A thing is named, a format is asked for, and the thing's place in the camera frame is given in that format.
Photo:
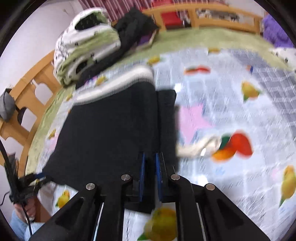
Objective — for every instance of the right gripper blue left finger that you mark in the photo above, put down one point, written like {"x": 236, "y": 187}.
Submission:
{"x": 141, "y": 177}

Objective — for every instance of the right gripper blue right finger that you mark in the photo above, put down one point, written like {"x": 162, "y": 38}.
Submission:
{"x": 159, "y": 176}

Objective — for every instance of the black pants with white stripe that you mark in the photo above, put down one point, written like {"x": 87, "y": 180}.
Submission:
{"x": 102, "y": 140}

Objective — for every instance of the person's left hand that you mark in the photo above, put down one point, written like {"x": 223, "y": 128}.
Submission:
{"x": 30, "y": 209}

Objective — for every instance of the grey bag on bedpost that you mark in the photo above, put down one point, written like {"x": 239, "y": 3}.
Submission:
{"x": 7, "y": 105}

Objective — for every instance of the fruit print plastic mat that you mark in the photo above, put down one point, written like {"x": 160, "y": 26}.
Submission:
{"x": 235, "y": 174}

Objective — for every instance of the purple book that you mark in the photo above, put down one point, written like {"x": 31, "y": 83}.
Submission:
{"x": 146, "y": 41}

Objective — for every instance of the black clothes pile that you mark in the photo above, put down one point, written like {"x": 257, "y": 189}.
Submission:
{"x": 131, "y": 28}

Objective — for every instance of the white green patterned quilt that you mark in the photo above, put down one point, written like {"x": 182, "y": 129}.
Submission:
{"x": 88, "y": 39}

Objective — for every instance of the red object behind bed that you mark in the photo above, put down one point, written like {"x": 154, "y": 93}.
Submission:
{"x": 171, "y": 19}

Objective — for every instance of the maroon striped curtain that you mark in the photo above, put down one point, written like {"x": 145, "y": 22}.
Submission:
{"x": 117, "y": 8}

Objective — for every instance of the green fleece bed sheet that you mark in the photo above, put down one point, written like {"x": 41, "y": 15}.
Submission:
{"x": 165, "y": 41}

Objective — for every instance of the white black-dotted pillow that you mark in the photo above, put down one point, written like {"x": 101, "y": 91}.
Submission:
{"x": 288, "y": 55}

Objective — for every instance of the purple plush toy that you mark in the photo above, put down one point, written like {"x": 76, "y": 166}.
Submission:
{"x": 273, "y": 33}

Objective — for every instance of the wooden bed frame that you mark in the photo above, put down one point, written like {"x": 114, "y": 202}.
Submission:
{"x": 31, "y": 68}

